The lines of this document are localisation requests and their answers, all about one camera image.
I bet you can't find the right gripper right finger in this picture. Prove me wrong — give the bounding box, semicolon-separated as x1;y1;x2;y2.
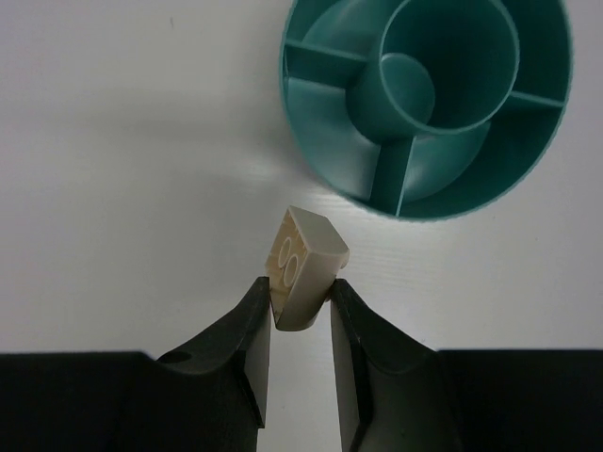
331;279;602;451

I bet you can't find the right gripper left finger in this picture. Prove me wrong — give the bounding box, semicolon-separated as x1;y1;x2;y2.
1;277;270;451

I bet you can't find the teal divided round container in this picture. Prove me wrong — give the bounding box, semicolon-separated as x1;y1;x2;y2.
279;1;573;221

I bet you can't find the beige lego brick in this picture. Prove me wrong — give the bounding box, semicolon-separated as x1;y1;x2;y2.
265;205;350;331

